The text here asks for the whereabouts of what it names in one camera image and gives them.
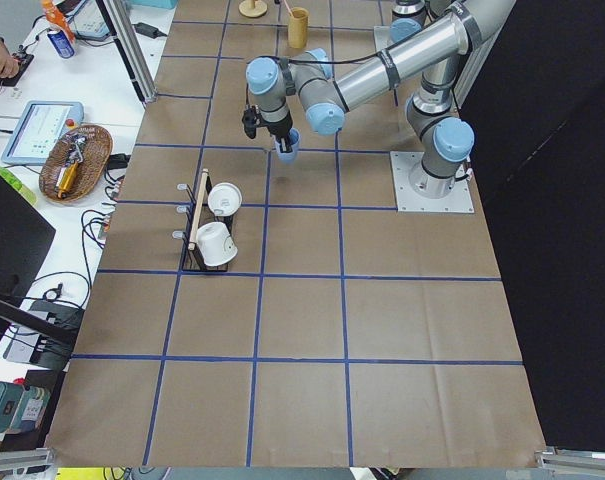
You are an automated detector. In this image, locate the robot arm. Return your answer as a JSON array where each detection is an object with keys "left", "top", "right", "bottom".
[{"left": 242, "top": 1, "right": 481, "bottom": 157}]

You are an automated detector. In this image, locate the round wooden stand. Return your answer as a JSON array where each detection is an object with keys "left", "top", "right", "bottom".
[{"left": 238, "top": 0, "right": 268, "bottom": 18}]

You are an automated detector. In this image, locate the white cup on rack front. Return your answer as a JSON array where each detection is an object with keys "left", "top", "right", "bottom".
[{"left": 196, "top": 222, "right": 238, "bottom": 267}]

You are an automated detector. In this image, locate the light blue plastic cup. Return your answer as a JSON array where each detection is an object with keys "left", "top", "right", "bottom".
[{"left": 274, "top": 128, "right": 301, "bottom": 164}]

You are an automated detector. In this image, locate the tan bamboo cylinder holder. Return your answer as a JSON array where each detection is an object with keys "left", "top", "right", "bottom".
[{"left": 287, "top": 7, "right": 309, "bottom": 49}]

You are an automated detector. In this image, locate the white cup on rack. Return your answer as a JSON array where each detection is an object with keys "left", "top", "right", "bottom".
[
  {"left": 196, "top": 222, "right": 238, "bottom": 267},
  {"left": 207, "top": 182, "right": 242, "bottom": 217}
]

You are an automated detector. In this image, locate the white cup on rack rear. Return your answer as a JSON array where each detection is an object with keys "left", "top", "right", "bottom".
[{"left": 207, "top": 182, "right": 242, "bottom": 217}]

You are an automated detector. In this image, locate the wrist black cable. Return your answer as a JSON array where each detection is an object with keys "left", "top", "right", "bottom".
[{"left": 244, "top": 49, "right": 388, "bottom": 114}]

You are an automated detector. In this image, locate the orange bottle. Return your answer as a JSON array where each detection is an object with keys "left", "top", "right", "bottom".
[{"left": 40, "top": 0, "right": 76, "bottom": 44}]

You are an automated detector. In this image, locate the aluminium frame post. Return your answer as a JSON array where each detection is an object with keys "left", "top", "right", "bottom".
[{"left": 96, "top": 0, "right": 157, "bottom": 104}]

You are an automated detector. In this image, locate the wooden rack dowel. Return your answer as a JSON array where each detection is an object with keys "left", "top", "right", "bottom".
[{"left": 187, "top": 168, "right": 209, "bottom": 251}]

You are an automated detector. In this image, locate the black wire cup rack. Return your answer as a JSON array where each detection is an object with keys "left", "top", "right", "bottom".
[{"left": 173, "top": 168, "right": 243, "bottom": 273}]

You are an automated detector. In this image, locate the teach pendant tablet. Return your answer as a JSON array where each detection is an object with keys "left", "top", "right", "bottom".
[{"left": 1, "top": 101, "right": 84, "bottom": 166}]

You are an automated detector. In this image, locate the woven wicker basket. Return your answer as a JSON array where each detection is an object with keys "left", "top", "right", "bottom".
[{"left": 39, "top": 124, "right": 113, "bottom": 203}]

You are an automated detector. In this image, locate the black monitor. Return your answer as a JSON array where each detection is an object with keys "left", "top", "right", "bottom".
[{"left": 0, "top": 176, "right": 55, "bottom": 306}]

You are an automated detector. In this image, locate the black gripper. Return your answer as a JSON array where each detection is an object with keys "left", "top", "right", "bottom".
[{"left": 241, "top": 102, "right": 293, "bottom": 153}]

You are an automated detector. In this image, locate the pink chopstick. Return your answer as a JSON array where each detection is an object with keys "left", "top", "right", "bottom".
[{"left": 281, "top": 0, "right": 292, "bottom": 15}]

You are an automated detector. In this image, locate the green container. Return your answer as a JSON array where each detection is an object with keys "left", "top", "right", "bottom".
[{"left": 0, "top": 382, "right": 51, "bottom": 434}]

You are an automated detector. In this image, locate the blue drink can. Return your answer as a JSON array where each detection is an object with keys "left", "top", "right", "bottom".
[{"left": 46, "top": 28, "right": 75, "bottom": 59}]

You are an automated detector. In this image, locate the black power adapter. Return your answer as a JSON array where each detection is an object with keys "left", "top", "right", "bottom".
[{"left": 133, "top": 22, "right": 167, "bottom": 39}]

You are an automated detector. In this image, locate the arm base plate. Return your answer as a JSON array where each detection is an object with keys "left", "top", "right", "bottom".
[
  {"left": 389, "top": 151, "right": 475, "bottom": 214},
  {"left": 373, "top": 25, "right": 394, "bottom": 51}
]

